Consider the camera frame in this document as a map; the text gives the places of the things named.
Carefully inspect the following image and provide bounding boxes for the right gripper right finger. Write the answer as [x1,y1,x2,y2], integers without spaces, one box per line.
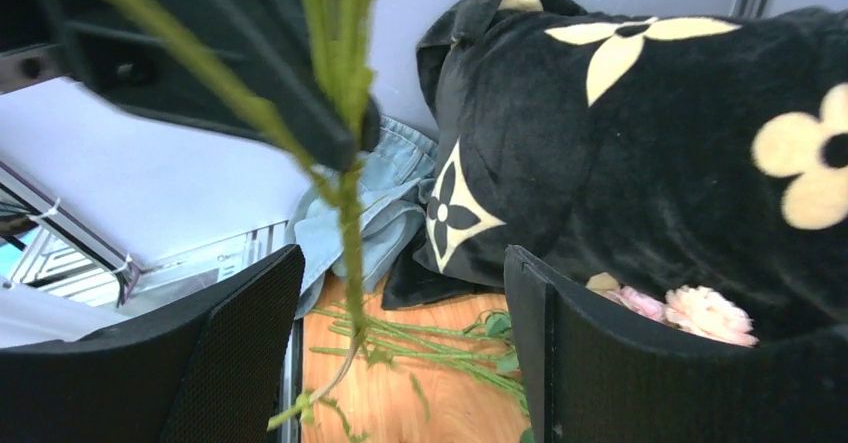
[504,246,847,443]

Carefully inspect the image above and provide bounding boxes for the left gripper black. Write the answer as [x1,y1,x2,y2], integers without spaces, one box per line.
[0,0,382,173]

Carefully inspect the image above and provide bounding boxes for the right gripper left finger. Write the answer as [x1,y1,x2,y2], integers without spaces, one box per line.
[1,245,304,443]

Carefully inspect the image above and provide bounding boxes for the pink fake flower stem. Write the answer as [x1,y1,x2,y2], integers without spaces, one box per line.
[311,285,760,415]
[586,273,666,323]
[59,0,392,431]

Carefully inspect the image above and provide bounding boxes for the black blanket cream flowers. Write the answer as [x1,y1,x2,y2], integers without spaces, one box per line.
[382,0,847,340]

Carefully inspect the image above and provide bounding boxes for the light blue denim cloth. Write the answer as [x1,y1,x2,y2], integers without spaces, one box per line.
[283,116,437,319]

